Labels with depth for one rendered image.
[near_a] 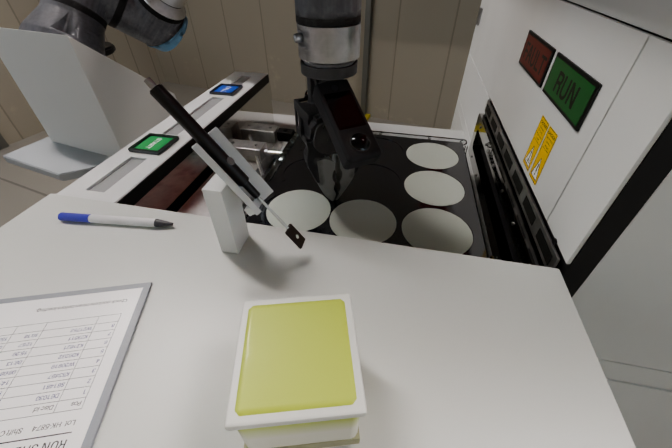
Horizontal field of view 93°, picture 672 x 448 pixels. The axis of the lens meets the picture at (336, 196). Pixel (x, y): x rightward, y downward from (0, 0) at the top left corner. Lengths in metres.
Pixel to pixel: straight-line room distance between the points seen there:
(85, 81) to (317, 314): 0.73
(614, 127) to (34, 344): 0.52
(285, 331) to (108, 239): 0.28
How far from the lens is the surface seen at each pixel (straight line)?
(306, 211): 0.50
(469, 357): 0.31
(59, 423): 0.33
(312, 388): 0.21
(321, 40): 0.39
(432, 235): 0.48
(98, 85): 0.86
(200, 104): 0.76
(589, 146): 0.39
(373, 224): 0.48
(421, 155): 0.66
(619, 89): 0.38
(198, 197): 0.60
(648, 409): 0.68
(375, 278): 0.33
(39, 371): 0.36
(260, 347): 0.22
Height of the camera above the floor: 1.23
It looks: 38 degrees down
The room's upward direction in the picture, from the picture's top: straight up
